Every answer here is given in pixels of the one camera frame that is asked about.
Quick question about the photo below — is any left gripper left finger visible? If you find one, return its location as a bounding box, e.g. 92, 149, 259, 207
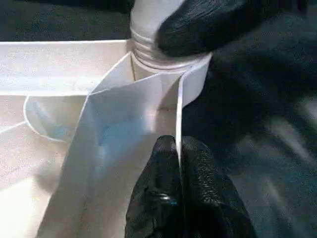
125, 135, 184, 238

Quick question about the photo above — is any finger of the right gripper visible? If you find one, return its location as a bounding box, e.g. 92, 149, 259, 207
155, 0, 273, 58

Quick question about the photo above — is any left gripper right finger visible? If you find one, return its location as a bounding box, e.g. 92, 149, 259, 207
182, 136, 256, 238

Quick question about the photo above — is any white plastic table leg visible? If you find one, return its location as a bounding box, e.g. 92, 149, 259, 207
128, 0, 213, 71

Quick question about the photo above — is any white plastic table top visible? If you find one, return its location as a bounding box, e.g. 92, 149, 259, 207
0, 39, 214, 238

